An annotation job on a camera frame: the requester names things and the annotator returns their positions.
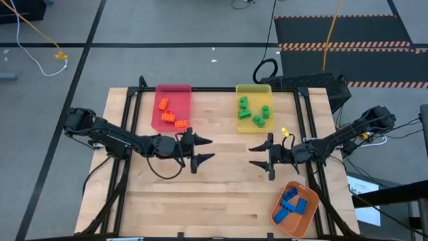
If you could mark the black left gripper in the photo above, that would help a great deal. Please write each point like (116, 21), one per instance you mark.
(168, 146)

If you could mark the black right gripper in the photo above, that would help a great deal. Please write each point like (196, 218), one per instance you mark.
(281, 154)

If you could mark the green toy brick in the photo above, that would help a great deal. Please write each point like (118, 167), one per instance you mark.
(265, 111)
(243, 102)
(258, 121)
(244, 114)

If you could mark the blue toy brick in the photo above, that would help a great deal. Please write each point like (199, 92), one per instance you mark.
(290, 193)
(288, 205)
(302, 206)
(281, 215)

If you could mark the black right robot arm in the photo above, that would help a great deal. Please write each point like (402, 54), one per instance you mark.
(341, 137)

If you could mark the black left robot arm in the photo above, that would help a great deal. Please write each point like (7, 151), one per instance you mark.
(110, 137)

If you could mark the translucent pink plastic bin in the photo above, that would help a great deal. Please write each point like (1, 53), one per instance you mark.
(177, 97)

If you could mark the translucent yellow plastic bin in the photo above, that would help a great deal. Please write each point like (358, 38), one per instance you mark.
(255, 98)

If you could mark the orange plastic bowl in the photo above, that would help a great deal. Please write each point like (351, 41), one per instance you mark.
(297, 226)

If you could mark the white paper sheet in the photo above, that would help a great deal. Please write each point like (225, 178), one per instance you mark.
(368, 216)

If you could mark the black metal beam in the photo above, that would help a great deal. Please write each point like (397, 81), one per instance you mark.
(394, 194)

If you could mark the black hazard-striped floor mat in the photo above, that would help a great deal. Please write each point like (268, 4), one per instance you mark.
(368, 67)
(368, 30)

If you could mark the black vertical pole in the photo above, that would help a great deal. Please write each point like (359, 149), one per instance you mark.
(424, 134)

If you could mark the black cabinet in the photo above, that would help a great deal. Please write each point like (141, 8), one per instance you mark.
(20, 11)

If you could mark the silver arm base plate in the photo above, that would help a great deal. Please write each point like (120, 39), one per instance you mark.
(309, 139)

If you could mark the black aluminium table frame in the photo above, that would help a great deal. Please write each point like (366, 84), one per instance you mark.
(217, 89)

